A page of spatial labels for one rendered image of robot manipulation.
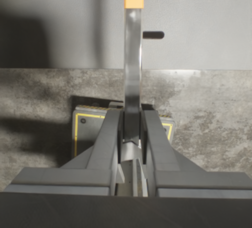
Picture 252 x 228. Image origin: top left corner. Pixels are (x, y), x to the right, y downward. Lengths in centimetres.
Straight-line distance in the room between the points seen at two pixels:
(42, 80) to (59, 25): 136
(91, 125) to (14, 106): 81
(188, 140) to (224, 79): 60
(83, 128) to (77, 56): 102
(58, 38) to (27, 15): 5
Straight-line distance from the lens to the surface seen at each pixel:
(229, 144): 186
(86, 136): 128
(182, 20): 25
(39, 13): 27
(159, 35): 48
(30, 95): 169
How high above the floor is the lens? 141
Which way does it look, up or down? 73 degrees down
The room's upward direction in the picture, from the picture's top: 174 degrees counter-clockwise
